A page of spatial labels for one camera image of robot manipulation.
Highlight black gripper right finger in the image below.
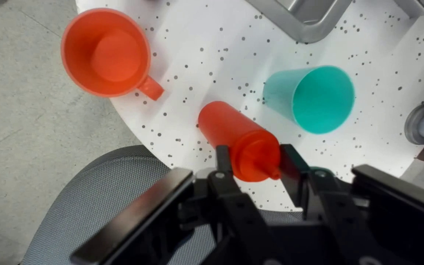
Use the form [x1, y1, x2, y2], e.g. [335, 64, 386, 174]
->
[279, 143, 336, 220]

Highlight red plastic cup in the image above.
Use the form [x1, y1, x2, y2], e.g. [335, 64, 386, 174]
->
[196, 100, 283, 184]

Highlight grey toy sink basin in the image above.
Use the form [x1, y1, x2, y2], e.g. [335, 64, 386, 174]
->
[245, 0, 355, 45]

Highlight orange plastic mug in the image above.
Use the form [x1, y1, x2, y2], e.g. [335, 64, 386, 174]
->
[61, 6, 167, 103]

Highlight teal plastic cup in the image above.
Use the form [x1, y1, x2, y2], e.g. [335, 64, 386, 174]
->
[262, 65, 358, 136]

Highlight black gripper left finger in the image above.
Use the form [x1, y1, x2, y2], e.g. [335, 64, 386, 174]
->
[207, 145, 262, 227]

